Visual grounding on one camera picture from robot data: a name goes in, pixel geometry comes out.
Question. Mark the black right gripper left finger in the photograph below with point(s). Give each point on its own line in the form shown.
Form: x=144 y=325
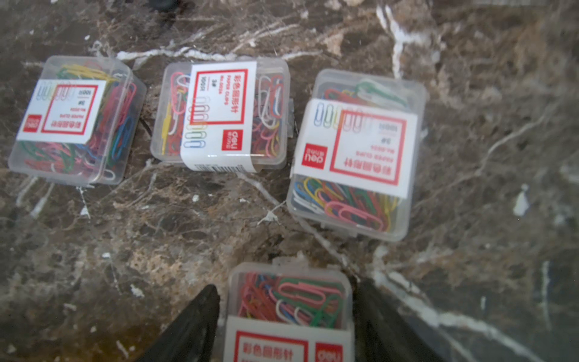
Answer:
x=190 y=337

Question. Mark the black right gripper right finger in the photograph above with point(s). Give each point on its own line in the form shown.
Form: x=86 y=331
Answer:
x=381 y=333

